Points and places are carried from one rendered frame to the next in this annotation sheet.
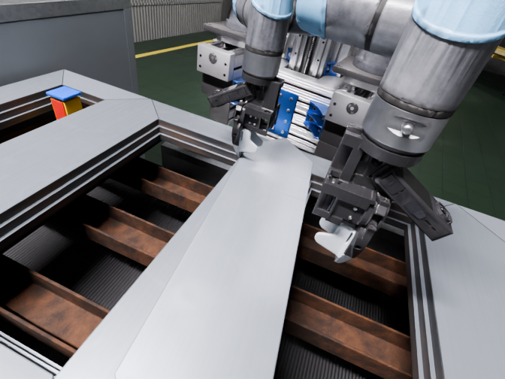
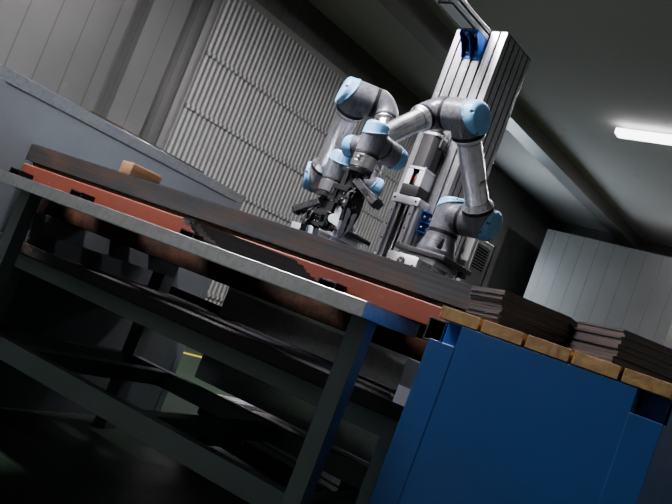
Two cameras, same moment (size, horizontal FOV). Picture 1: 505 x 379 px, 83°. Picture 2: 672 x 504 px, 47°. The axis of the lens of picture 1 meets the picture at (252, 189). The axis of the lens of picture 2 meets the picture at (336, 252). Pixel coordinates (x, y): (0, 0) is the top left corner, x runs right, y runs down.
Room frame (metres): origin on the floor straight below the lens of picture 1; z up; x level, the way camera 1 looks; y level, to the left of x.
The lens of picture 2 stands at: (-1.86, -0.83, 0.71)
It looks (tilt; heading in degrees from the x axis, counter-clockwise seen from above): 4 degrees up; 17
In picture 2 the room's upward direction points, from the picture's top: 21 degrees clockwise
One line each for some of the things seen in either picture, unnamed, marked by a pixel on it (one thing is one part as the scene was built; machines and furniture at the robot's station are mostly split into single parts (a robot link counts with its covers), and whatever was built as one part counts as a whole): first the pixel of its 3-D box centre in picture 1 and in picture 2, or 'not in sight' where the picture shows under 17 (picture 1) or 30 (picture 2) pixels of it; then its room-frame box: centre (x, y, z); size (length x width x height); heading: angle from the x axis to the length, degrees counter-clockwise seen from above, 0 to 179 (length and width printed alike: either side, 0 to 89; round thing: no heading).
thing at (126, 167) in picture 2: not in sight; (140, 175); (0.25, 0.52, 0.89); 0.12 x 0.06 x 0.05; 159
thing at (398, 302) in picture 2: not in sight; (211, 235); (0.02, 0.10, 0.79); 1.56 x 0.09 x 0.06; 76
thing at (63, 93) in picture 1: (65, 95); not in sight; (0.69, 0.56, 0.88); 0.06 x 0.06 x 0.02; 76
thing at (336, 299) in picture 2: not in sight; (175, 240); (-0.23, 0.05, 0.74); 1.20 x 0.26 x 0.03; 76
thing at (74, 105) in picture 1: (73, 128); not in sight; (0.69, 0.56, 0.78); 0.05 x 0.05 x 0.19; 76
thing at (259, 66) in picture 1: (261, 62); (329, 188); (0.60, 0.03, 1.10); 0.08 x 0.08 x 0.05
